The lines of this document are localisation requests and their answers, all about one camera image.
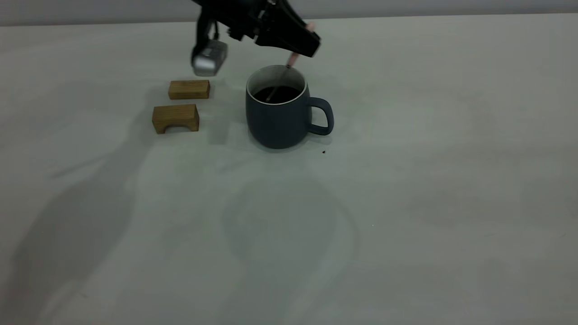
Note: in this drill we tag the arched wooden block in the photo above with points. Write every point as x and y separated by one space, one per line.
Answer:
176 116

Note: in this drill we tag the black coffee liquid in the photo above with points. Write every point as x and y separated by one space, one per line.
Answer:
282 94

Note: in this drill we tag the flat rectangular wooden block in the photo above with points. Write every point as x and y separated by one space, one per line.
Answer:
189 89

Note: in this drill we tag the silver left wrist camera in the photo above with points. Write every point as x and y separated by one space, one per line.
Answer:
208 58

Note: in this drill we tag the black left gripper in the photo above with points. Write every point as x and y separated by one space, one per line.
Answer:
239 18

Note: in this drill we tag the dark grey ceramic mug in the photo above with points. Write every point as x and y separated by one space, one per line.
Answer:
277 124

